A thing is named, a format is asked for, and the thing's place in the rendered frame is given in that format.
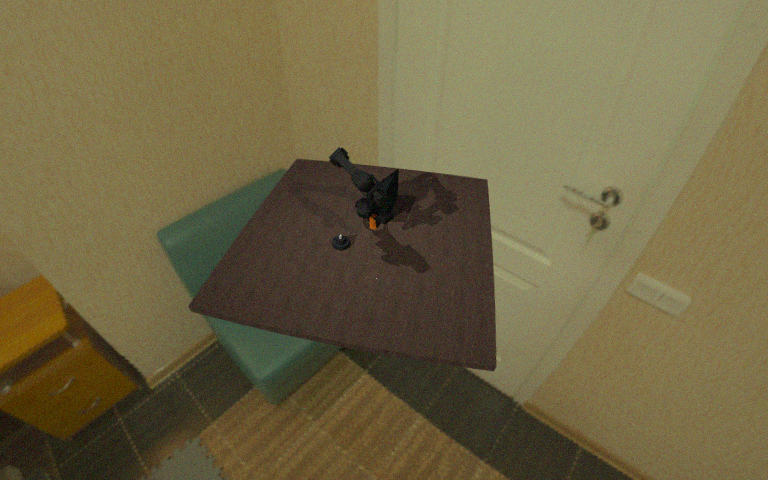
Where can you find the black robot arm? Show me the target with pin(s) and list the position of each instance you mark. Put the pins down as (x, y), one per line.
(364, 182)

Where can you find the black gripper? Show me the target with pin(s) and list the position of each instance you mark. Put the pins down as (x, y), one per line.
(382, 216)

